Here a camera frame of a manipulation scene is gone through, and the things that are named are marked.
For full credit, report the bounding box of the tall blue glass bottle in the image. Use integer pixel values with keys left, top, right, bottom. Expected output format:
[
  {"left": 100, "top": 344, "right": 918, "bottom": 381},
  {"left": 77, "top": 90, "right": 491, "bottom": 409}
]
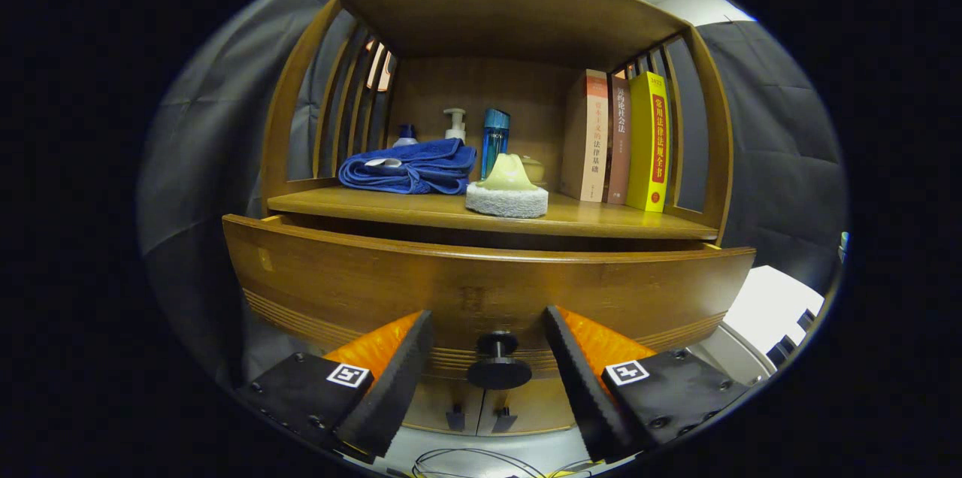
[{"left": 481, "top": 108, "right": 511, "bottom": 180}]

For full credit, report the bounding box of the black round drawer knob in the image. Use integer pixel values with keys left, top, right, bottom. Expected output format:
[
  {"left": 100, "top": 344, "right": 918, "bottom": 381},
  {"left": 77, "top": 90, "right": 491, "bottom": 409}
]
[{"left": 466, "top": 331, "right": 533, "bottom": 391}]

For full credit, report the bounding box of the wooden drawer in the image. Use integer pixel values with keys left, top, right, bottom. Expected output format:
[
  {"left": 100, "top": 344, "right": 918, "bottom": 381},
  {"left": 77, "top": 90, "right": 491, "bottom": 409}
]
[{"left": 222, "top": 213, "right": 756, "bottom": 381}]

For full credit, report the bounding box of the white panelled table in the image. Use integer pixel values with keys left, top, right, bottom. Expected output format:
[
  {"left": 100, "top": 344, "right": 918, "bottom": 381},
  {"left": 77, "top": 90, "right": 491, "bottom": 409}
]
[{"left": 688, "top": 265, "right": 826, "bottom": 389}]

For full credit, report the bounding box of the brown book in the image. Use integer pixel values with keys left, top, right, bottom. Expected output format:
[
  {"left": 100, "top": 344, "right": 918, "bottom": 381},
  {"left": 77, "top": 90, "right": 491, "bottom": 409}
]
[{"left": 604, "top": 74, "right": 633, "bottom": 205}]

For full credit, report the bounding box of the yellow book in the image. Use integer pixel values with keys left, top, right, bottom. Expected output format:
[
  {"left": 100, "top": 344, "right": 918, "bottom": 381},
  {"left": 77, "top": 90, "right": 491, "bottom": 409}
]
[{"left": 626, "top": 71, "right": 670, "bottom": 213}]

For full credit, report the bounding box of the wooden cabinet door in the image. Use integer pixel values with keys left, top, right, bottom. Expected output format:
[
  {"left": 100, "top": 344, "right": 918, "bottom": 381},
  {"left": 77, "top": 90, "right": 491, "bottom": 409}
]
[
  {"left": 402, "top": 377, "right": 482, "bottom": 435},
  {"left": 477, "top": 377, "right": 583, "bottom": 435}
]

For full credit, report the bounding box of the beige orange-topped book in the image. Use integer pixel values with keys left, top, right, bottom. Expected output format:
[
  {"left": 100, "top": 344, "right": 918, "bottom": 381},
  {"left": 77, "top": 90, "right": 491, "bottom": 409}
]
[{"left": 560, "top": 69, "right": 610, "bottom": 202}]

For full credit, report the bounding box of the black backdrop cloth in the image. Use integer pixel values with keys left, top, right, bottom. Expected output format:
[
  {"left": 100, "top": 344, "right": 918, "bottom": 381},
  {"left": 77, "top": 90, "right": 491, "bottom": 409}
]
[{"left": 139, "top": 0, "right": 846, "bottom": 389}]

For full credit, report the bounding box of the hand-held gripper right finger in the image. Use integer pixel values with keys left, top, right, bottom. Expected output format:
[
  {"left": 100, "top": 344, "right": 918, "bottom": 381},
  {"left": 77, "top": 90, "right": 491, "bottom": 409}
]
[{"left": 543, "top": 305, "right": 751, "bottom": 464}]

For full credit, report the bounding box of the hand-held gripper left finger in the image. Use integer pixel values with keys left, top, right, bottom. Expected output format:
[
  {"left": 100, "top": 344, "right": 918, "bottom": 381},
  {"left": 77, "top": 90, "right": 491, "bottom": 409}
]
[{"left": 237, "top": 309, "right": 434, "bottom": 464}]

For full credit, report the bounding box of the wooden cabinet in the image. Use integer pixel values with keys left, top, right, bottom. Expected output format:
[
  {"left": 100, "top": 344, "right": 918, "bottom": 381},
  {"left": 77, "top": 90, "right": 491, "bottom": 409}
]
[{"left": 222, "top": 0, "right": 756, "bottom": 437}]

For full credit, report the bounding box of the blue folded towel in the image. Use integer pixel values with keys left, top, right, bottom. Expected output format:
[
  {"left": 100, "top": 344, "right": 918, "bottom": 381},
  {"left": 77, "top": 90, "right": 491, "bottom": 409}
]
[{"left": 337, "top": 138, "right": 477, "bottom": 196}]

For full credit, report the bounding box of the wooden countertop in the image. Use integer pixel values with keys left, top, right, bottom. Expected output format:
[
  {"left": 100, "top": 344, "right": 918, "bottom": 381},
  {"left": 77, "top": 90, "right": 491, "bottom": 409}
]
[{"left": 268, "top": 181, "right": 718, "bottom": 241}]

